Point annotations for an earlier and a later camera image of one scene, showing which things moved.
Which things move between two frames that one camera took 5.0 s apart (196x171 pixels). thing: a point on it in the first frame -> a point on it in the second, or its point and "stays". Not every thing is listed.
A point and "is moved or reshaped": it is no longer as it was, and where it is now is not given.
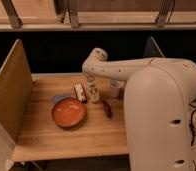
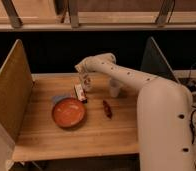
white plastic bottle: [93, 88] is moved or reshaped
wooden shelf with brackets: [98, 15] stays
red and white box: [81, 95] stays
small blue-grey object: [59, 97] stays
